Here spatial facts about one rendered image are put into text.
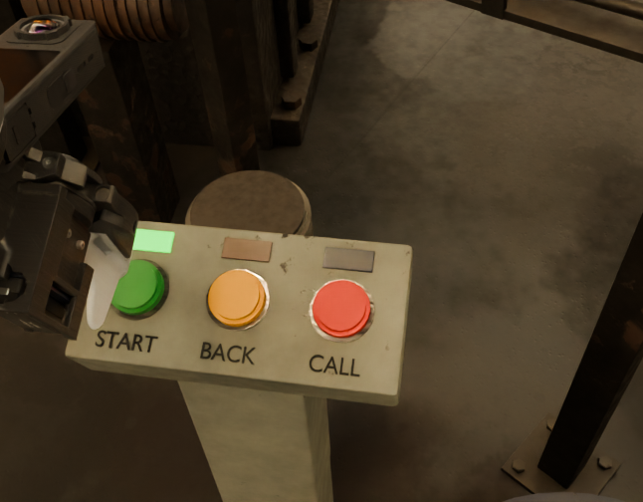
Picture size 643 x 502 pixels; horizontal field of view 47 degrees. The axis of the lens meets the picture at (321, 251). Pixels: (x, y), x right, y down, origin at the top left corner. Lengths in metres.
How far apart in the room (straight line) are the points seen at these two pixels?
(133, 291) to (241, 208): 0.19
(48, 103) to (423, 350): 0.93
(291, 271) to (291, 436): 0.16
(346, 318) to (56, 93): 0.24
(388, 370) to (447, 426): 0.65
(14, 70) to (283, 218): 0.37
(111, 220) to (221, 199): 0.33
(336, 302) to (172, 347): 0.12
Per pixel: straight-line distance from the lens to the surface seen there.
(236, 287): 0.53
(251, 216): 0.70
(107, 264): 0.45
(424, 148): 1.53
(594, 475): 1.16
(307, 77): 1.61
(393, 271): 0.53
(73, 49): 0.39
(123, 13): 1.09
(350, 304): 0.51
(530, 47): 1.84
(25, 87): 0.36
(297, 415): 0.59
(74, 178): 0.37
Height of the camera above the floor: 1.02
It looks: 50 degrees down
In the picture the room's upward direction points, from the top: 4 degrees counter-clockwise
